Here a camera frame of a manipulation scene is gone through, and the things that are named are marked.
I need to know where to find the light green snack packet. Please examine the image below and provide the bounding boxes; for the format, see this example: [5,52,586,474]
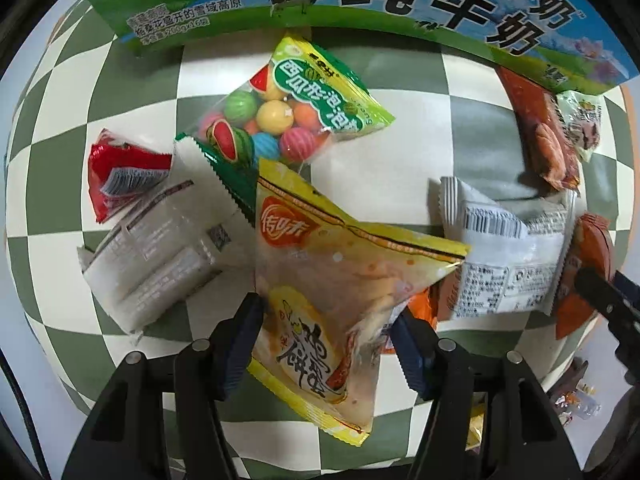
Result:
[556,90,605,163]

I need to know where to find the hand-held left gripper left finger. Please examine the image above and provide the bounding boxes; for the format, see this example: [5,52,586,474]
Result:
[62,291,266,480]

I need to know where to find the brown-red snack packet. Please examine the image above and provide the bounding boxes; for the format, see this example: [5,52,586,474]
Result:
[495,65,583,193]

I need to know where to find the orange snack packet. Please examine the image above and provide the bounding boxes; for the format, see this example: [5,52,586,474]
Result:
[407,282,453,335]

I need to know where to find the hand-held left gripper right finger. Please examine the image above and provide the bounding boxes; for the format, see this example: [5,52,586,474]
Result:
[389,305,583,480]

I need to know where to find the yellow snack packet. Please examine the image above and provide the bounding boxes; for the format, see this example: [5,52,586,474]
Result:
[247,157,472,448]

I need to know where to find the bubble gum ball bag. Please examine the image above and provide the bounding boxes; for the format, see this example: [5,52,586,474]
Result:
[192,35,397,166]

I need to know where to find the colourful small wrappers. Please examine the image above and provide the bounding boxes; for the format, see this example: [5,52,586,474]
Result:
[547,382,603,428]

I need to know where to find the black cable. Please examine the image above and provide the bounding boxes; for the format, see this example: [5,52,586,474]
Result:
[0,350,51,480]

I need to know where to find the white barcode snack packet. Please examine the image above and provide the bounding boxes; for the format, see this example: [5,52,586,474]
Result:
[437,176,578,323]

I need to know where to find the yellow wrapper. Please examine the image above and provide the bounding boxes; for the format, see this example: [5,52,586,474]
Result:
[467,392,488,453]

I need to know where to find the green white checkered tablecloth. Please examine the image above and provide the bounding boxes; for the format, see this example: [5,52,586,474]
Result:
[2,0,636,480]

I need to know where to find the brown-orange snack packet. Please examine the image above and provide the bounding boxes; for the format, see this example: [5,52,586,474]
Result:
[552,212,617,339]

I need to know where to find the red snack packet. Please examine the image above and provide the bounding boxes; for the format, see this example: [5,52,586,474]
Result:
[89,128,175,224]

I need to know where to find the white snack packet green edge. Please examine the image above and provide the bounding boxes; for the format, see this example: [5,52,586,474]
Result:
[76,134,261,346]

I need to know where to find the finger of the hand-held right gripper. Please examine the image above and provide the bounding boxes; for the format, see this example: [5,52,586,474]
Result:
[616,271,640,311]
[574,266,640,333]

